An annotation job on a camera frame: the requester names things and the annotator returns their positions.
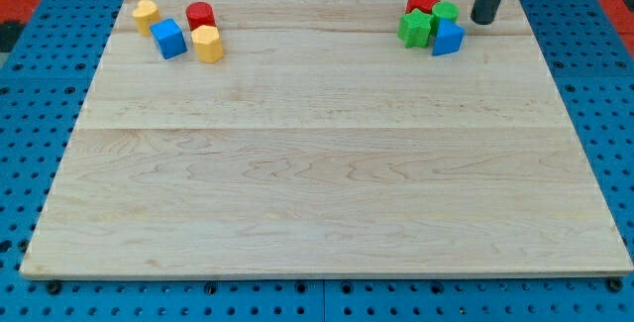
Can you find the green star block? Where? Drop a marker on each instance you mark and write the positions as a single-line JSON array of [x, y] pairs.
[[415, 29]]

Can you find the green cylinder block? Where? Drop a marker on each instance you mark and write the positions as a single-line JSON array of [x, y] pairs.
[[444, 10]]

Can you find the yellow hexagon block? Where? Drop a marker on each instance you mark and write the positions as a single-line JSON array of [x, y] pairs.
[[207, 43]]

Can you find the yellow heart block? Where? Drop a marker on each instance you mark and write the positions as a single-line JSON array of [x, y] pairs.
[[146, 14]]

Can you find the red star block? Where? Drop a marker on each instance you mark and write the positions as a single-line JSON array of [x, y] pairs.
[[425, 6]]

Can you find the blue triangle block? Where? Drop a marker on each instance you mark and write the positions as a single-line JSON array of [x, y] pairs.
[[449, 38]]

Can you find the light wooden board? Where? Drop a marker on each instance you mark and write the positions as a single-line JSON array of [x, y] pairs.
[[321, 147]]

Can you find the blue cube block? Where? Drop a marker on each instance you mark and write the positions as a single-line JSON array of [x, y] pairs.
[[169, 38]]

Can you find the red cylinder block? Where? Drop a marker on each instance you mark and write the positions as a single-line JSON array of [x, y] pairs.
[[199, 14]]

